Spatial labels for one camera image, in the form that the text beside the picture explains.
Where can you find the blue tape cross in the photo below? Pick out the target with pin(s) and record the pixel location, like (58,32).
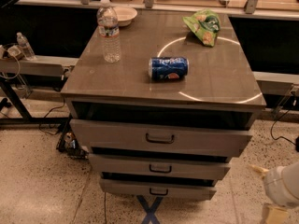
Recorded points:
(150,209)

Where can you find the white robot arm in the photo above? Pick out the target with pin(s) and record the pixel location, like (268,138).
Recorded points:
(297,185)

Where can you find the grey side bench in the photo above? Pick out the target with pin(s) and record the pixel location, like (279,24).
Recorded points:
(49,66)

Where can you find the grey drawer cabinet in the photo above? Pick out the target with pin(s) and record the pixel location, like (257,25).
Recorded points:
(219,92)

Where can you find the green chip bag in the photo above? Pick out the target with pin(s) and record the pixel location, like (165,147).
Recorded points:
(205,24)

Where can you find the blue Pepsi can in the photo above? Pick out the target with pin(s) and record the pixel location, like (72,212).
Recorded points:
(163,68)

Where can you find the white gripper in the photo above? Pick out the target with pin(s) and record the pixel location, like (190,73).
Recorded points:
(277,186)

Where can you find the grey drawer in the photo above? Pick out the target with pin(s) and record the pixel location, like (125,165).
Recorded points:
(157,189)
(158,167)
(157,138)

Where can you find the grey top drawer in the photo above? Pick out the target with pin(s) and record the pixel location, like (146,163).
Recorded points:
(157,138)

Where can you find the clear plastic water bottle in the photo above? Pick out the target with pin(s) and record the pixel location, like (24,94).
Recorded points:
(108,27)

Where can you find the small water bottle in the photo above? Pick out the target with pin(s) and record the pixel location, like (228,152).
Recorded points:
(25,47)

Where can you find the grey bottom drawer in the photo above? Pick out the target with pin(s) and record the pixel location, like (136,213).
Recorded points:
(157,189)

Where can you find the white bowl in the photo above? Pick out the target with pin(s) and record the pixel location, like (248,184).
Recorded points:
(125,15)

